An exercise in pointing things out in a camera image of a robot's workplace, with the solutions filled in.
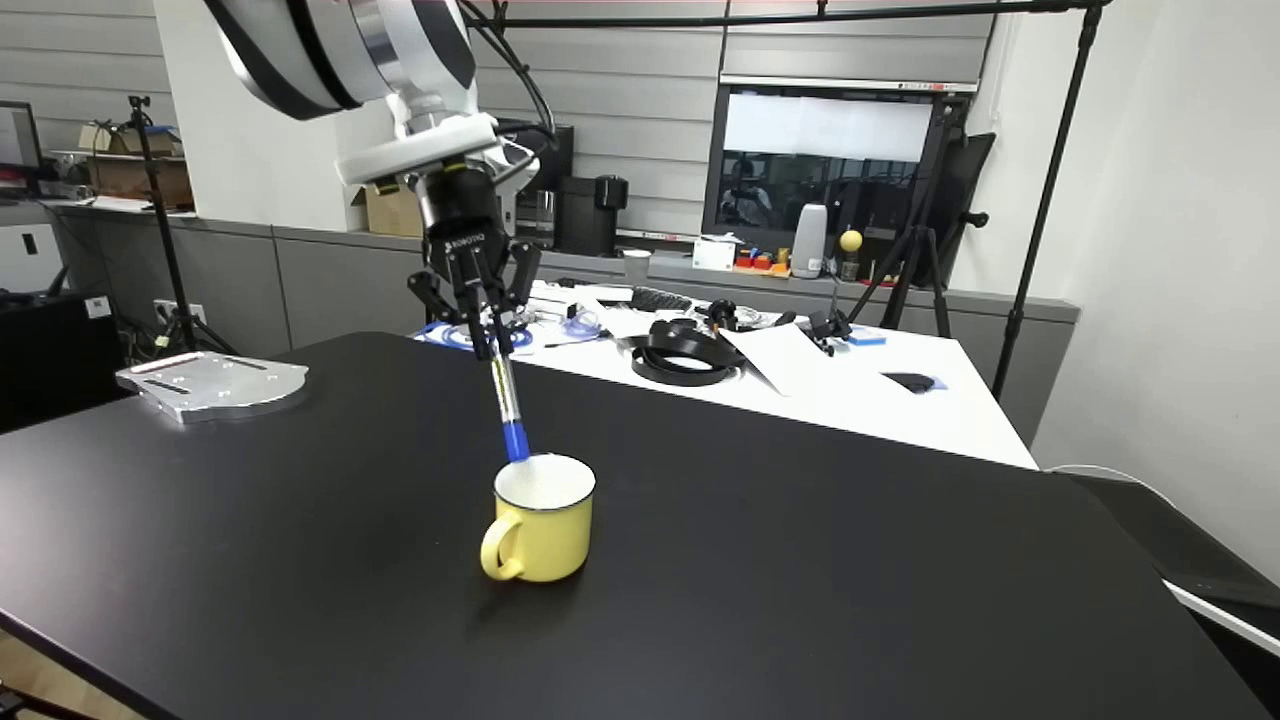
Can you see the black box cabinet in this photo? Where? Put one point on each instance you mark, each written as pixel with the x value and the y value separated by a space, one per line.
pixel 55 360

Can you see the blue capped marker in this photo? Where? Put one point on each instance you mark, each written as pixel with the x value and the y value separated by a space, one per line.
pixel 508 400

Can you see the black pole frame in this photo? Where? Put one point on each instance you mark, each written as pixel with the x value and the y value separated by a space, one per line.
pixel 1045 200

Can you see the stack of cardboard boxes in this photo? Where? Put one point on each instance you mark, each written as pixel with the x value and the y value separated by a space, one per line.
pixel 120 170

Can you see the black tripod stand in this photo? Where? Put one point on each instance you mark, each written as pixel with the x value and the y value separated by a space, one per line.
pixel 160 220

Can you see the white wall socket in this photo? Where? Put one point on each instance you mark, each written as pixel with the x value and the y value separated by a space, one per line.
pixel 180 311

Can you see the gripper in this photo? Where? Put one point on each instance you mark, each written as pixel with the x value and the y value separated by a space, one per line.
pixel 462 225

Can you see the small black cloth piece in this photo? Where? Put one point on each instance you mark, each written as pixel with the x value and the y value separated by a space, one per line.
pixel 910 382

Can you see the yellow enamel mug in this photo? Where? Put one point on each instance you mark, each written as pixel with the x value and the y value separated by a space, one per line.
pixel 545 525

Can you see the white table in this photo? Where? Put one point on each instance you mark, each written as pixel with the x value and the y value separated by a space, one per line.
pixel 900 410

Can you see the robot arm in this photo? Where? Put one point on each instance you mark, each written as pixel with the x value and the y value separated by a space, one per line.
pixel 300 50

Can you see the black keyboard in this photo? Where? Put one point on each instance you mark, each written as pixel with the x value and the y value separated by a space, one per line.
pixel 660 299

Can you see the yellow ball lamp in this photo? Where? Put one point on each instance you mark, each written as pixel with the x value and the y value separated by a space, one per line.
pixel 850 242

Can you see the large dark window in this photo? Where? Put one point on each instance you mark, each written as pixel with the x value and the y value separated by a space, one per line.
pixel 760 170

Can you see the grey paper cup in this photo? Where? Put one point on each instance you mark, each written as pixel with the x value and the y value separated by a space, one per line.
pixel 636 265

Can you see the white cylindrical speaker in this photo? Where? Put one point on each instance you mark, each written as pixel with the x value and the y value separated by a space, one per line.
pixel 809 240

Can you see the blue flat block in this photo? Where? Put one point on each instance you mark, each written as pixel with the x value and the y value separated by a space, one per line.
pixel 867 338

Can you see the black coffee machine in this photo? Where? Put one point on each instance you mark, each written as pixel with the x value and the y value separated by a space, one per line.
pixel 588 215

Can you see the white paper sheet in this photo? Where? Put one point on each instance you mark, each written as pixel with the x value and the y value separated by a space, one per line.
pixel 795 360

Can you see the small cardboard box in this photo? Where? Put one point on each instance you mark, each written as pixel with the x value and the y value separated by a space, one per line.
pixel 393 212

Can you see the silver metal mounting plate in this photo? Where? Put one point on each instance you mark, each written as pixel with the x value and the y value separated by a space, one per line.
pixel 212 382

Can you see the computer monitor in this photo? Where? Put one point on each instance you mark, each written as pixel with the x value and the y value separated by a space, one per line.
pixel 17 140

